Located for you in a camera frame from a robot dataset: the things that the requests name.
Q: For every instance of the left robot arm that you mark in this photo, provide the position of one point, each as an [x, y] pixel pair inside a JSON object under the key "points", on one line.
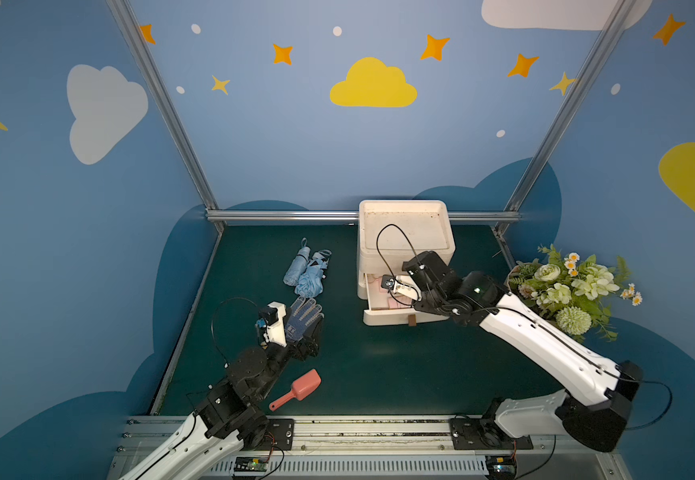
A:
{"points": [[229, 418]]}

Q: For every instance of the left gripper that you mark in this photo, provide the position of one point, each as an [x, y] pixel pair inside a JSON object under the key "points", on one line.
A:
{"points": [[299, 346]]}

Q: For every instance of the pink plastic scoop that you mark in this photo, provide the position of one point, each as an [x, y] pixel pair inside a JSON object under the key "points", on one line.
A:
{"points": [[301, 389]]}

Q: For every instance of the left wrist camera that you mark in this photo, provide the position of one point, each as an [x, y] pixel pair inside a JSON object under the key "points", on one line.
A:
{"points": [[271, 325]]}

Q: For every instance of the left controller board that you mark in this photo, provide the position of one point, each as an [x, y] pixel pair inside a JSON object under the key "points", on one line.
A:
{"points": [[253, 466]]}

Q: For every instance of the left aluminium frame post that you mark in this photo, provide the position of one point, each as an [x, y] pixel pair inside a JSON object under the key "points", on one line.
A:
{"points": [[126, 20]]}

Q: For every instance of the right controller board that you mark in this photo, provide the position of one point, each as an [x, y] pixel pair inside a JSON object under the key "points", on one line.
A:
{"points": [[501, 468]]}

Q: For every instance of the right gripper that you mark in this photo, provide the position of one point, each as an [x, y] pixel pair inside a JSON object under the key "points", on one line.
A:
{"points": [[417, 279]]}

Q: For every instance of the white three-drawer cabinet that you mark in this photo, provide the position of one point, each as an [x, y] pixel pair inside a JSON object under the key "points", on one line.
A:
{"points": [[393, 231]]}

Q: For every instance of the right aluminium frame post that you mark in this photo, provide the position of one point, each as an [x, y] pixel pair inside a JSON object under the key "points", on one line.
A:
{"points": [[603, 47]]}

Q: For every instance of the pink umbrella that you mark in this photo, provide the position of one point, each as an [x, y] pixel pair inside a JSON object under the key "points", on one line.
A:
{"points": [[381, 281], [384, 301]]}

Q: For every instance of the aluminium frame post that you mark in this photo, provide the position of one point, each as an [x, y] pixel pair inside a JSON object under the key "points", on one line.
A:
{"points": [[126, 20], [603, 47]]}

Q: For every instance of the beige ribbed flower pot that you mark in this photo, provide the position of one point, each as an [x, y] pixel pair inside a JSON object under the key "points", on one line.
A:
{"points": [[514, 282]]}

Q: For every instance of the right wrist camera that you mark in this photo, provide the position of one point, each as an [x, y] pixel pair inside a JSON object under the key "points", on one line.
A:
{"points": [[401, 285]]}

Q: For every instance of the horizontal aluminium frame bar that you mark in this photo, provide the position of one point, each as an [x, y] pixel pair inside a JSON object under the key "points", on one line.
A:
{"points": [[345, 217]]}

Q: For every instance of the light blue umbrella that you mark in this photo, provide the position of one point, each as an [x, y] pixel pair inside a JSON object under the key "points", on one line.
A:
{"points": [[299, 264], [310, 283]]}

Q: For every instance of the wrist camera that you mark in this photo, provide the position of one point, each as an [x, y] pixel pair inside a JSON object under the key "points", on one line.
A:
{"points": [[401, 285], [271, 325]]}

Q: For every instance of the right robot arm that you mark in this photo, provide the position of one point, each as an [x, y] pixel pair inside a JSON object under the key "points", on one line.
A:
{"points": [[594, 405]]}

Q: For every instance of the white drawer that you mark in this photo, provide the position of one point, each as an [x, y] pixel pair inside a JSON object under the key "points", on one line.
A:
{"points": [[383, 310]]}

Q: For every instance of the controller board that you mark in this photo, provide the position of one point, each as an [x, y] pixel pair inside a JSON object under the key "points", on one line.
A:
{"points": [[501, 468], [253, 466]]}

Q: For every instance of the blue dotted work glove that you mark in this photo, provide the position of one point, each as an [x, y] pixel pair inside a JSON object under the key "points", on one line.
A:
{"points": [[304, 314]]}

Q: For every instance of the white green artificial flowers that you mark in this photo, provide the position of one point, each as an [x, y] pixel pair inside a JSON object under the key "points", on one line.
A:
{"points": [[575, 294]]}

